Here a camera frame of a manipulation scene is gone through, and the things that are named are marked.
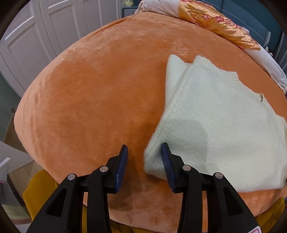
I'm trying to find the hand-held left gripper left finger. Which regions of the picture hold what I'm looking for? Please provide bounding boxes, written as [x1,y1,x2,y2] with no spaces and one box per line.
[26,144,129,233]

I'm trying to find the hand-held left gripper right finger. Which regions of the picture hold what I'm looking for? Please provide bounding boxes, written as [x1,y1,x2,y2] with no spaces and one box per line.
[161,143,262,233]

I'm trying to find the cream knit cardigan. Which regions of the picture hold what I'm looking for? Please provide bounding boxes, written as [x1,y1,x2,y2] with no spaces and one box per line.
[143,54,287,193]

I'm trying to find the person's yellow clothing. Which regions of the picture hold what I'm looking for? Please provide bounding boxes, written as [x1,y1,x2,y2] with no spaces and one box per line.
[23,169,285,233]

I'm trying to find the orange plush blanket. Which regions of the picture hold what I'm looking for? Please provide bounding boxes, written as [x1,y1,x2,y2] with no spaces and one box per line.
[13,10,287,227]

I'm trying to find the orange floral pillow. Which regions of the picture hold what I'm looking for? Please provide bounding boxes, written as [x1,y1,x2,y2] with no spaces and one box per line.
[178,0,261,51]

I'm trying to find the white panelled wardrobe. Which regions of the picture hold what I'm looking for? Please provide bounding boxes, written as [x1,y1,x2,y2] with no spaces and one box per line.
[0,0,123,99]

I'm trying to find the blue nightstand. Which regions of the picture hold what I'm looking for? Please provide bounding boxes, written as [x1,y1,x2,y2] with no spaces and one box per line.
[122,7,138,16]

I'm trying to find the grey curtain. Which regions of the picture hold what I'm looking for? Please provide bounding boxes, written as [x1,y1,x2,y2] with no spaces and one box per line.
[272,22,287,74]

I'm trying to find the blue upholstered headboard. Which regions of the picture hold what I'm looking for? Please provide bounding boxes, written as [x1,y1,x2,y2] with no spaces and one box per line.
[199,0,282,48]

